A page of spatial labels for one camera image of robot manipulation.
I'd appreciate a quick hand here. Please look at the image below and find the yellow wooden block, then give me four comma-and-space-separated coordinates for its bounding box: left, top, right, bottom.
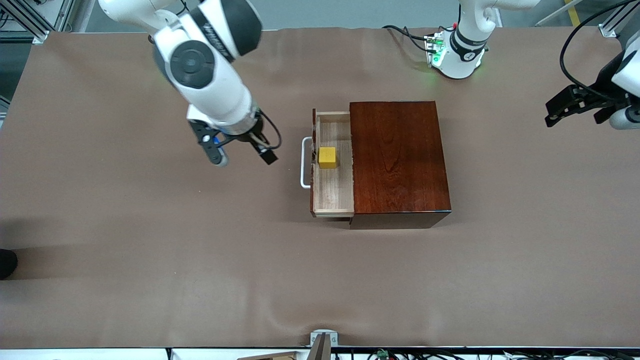
318, 146, 338, 170

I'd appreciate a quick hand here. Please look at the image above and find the light wood drawer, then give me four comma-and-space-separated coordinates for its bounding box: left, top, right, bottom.
311, 108, 356, 219

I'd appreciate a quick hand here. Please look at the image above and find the yellow floor tape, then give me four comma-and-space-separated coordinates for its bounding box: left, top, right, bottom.
565, 0, 584, 27

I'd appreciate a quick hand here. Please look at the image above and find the dark brown wooden cabinet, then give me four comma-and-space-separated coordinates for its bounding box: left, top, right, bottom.
349, 100, 452, 230

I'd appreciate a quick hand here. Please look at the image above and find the brown table mat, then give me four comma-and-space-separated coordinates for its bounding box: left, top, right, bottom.
0, 26, 640, 349

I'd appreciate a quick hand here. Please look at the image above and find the tan wooden board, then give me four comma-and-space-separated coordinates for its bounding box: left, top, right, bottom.
237, 351, 297, 360

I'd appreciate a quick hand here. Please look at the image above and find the black rounded object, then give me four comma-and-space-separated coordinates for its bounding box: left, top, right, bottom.
0, 249, 19, 281

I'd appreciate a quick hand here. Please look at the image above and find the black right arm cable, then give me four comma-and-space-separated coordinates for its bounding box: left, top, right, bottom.
257, 110, 283, 151

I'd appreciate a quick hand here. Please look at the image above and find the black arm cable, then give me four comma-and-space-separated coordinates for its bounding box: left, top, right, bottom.
559, 0, 640, 98
257, 110, 283, 151

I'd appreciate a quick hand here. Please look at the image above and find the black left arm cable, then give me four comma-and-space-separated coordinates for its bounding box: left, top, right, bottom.
559, 0, 640, 98

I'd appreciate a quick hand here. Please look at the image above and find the aluminium frame profile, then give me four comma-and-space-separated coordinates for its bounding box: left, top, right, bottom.
597, 0, 640, 38
0, 0, 76, 46

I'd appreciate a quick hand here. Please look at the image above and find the black left base cable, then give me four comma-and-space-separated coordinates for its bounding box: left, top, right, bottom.
382, 25, 432, 52

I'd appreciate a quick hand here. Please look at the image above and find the grey metal clamp bracket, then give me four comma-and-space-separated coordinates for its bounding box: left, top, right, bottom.
306, 329, 339, 360

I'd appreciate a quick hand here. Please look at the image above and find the white table edge rail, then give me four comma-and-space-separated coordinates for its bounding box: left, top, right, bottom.
0, 347, 313, 360

